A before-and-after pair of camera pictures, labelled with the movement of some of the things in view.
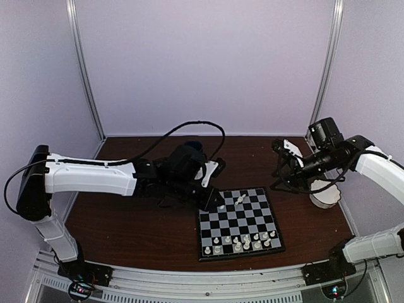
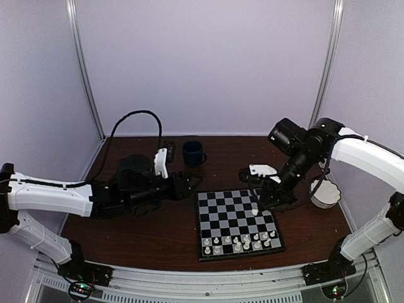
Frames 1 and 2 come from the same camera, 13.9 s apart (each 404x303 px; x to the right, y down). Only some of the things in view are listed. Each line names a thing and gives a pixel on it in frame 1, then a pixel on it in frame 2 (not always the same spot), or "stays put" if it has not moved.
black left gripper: [207, 202] → [182, 190]
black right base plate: [334, 269] stays put
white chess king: [247, 243] stays put
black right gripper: [291, 175] → [280, 195]
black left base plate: [86, 272] stays put
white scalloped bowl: [326, 198] stays put
